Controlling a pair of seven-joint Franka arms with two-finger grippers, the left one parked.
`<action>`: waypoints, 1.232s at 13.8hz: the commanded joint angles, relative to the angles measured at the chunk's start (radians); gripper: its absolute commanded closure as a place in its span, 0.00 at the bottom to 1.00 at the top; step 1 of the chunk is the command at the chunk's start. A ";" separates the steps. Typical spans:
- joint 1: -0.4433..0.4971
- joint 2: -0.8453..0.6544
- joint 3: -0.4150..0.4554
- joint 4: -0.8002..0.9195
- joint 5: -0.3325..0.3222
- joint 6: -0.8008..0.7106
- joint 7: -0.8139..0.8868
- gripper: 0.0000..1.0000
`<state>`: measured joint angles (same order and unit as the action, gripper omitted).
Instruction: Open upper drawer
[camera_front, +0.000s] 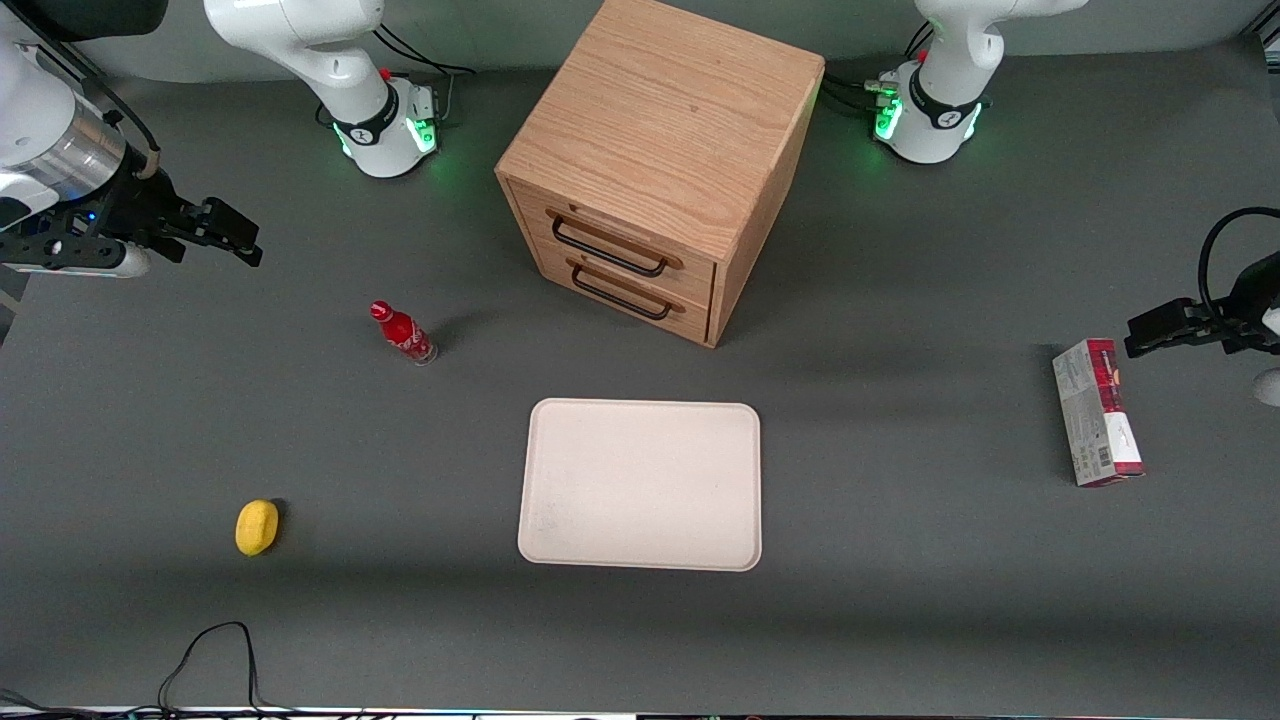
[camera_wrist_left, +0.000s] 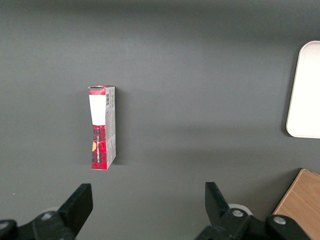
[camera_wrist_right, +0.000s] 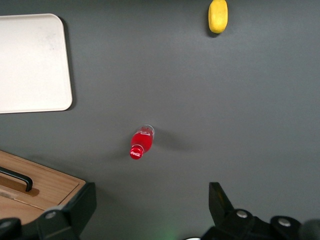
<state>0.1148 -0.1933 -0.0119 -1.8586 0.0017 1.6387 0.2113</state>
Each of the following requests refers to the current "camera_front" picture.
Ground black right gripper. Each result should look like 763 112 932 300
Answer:
88 168 264 268

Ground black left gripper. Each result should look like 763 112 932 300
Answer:
1124 252 1280 360

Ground wooden drawer front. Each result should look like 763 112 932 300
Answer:
528 240 715 348
506 178 718 307

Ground wooden drawer cabinet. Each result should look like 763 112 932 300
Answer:
494 0 827 349

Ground grey red carton box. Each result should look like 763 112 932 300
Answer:
1052 338 1147 489

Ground red soda bottle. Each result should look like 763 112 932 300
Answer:
369 300 439 367

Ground yellow lemon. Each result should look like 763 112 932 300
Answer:
235 499 281 557

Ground beige rectangular tray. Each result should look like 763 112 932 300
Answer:
517 398 763 573

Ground black looped gripper cable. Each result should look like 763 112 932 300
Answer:
1198 206 1280 313

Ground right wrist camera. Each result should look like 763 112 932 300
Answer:
0 228 153 280

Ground black right arm base cables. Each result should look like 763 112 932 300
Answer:
316 24 478 129

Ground black arm base cables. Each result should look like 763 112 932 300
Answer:
316 24 478 129
820 22 937 119

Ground black metal drawer handle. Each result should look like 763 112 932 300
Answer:
551 217 670 279
570 258 674 322

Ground black left arm base cables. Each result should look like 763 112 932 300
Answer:
820 22 937 119

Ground black cable on table edge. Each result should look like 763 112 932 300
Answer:
0 621 331 720

